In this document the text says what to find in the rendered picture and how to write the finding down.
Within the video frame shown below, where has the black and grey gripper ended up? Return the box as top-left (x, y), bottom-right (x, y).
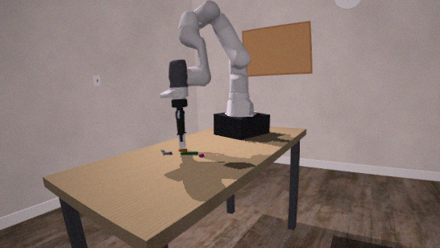
top-left (172, 99), bottom-right (188, 148)

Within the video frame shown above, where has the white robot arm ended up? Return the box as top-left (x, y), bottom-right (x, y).
top-left (160, 0), bottom-right (257, 117)

